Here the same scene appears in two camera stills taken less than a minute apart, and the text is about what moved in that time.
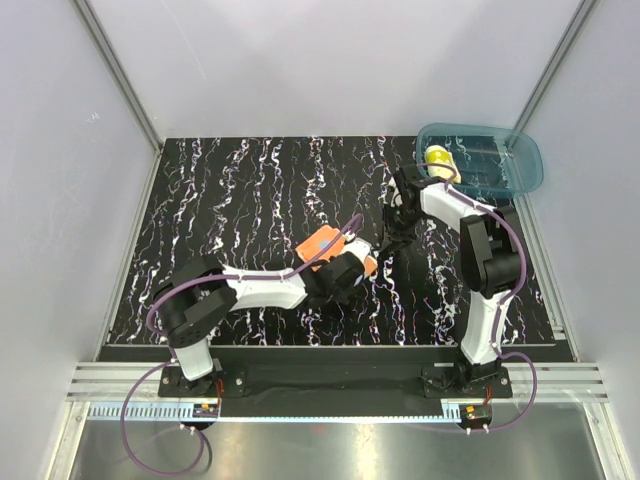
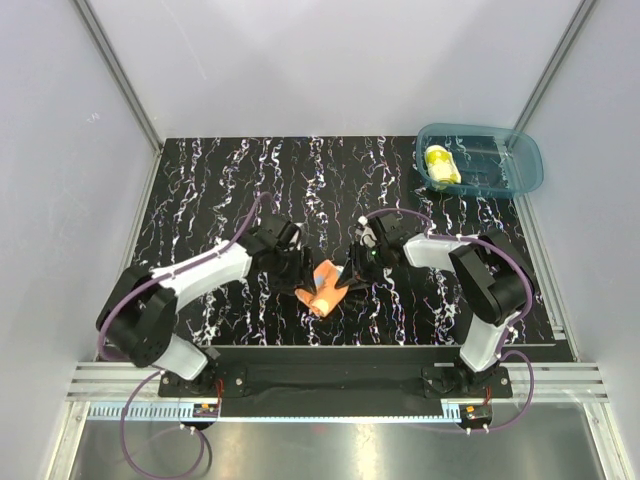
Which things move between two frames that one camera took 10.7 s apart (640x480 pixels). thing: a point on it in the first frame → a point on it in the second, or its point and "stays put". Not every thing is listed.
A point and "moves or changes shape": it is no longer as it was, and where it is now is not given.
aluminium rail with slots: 129,392 stays put
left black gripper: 343,298 → 299,277
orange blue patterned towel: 321,240 moves or changes shape
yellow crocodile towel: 441,154 stays put
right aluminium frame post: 583,14 stays put
